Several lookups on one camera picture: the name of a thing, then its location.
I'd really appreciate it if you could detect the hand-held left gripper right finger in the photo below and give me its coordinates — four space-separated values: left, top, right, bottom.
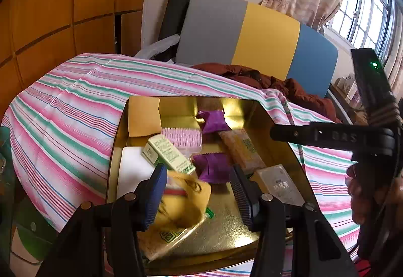
231 164 358 277

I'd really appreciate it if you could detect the large purple snack packet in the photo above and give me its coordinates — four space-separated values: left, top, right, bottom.
192 153 235 185

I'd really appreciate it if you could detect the gold metal tray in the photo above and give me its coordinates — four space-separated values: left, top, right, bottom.
105 95 318 276

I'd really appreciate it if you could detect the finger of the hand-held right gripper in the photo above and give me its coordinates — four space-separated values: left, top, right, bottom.
270 122 358 152

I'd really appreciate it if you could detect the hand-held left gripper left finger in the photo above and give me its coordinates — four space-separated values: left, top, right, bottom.
35 164 168 277

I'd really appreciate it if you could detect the small purple snack packet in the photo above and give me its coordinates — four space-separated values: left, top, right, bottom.
198 110 228 135

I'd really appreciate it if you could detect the yellow printed snack packet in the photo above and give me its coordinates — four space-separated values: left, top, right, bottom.
151 170 212 229

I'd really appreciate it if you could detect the pink green striped cloth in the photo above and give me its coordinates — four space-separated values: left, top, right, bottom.
2 53 369 277

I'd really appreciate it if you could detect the orange rice cracker packet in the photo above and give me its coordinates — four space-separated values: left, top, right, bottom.
217 128 268 174

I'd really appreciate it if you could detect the tan paper packet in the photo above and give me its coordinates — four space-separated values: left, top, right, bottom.
128 97 162 138

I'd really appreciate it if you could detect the green cardboard box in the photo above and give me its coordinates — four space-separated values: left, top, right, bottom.
142 134 196 176

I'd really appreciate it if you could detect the beige cardboard box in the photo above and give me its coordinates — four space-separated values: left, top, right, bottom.
252 164 305 207

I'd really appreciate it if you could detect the dark red jacket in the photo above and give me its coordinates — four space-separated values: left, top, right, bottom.
190 63 342 124

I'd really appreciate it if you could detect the person's right hand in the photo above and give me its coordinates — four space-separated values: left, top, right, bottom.
345 164 379 225

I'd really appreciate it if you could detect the pink wafer packet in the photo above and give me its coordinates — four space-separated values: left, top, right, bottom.
161 127 202 155

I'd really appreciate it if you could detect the yellow green rice cracker packet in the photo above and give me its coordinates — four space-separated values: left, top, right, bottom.
137 207 215 262

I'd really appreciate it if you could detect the grey yellow blue headboard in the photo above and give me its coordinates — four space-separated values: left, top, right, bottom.
135 0 339 98

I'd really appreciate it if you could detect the wooden side desk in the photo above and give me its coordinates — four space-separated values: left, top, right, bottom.
327 82 370 125

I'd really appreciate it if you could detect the barred window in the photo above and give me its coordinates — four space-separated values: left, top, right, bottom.
326 0 401 58

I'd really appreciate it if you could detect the white foam block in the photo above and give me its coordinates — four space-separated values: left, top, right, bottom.
116 146 158 199

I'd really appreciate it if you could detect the black rolled mat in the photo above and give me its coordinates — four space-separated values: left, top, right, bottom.
157 0 198 45

